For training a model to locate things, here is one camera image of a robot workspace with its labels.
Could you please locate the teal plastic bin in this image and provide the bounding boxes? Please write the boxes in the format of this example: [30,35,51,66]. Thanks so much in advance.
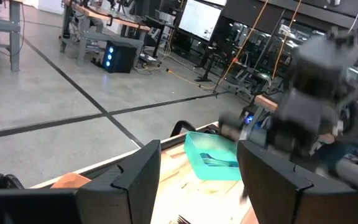
[183,131,242,182]

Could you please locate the orange hanging cable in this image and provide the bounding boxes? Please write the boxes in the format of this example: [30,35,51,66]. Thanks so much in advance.
[213,0,270,91]
[271,0,301,80]

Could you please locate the iridescent blue fork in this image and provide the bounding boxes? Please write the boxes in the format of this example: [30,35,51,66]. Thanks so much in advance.
[199,152,239,169]

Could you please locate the black computer tower blue lights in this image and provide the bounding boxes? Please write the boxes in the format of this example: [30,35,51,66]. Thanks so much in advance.
[102,40,138,74]

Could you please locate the gray metal bench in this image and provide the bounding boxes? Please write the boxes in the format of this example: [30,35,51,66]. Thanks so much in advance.
[0,0,23,72]

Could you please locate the wooden top workbench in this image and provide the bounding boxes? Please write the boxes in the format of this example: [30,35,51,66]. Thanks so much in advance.
[60,0,152,67]
[255,95,279,113]

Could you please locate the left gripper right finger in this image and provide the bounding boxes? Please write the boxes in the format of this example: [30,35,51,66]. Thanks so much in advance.
[237,139,358,224]

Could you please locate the yellow floor cable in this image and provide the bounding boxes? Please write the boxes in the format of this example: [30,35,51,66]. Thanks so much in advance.
[165,68,217,91]

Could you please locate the white lit monitor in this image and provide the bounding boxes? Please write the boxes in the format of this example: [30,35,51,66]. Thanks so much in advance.
[178,0,223,42]

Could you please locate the orange plastic bin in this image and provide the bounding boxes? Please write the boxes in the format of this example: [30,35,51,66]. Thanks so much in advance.
[50,172,92,190]

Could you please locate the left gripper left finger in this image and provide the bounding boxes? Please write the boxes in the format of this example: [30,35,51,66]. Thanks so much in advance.
[0,139,162,224]

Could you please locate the black frame handle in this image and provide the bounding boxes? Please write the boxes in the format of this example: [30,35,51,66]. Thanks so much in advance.
[170,120,197,138]

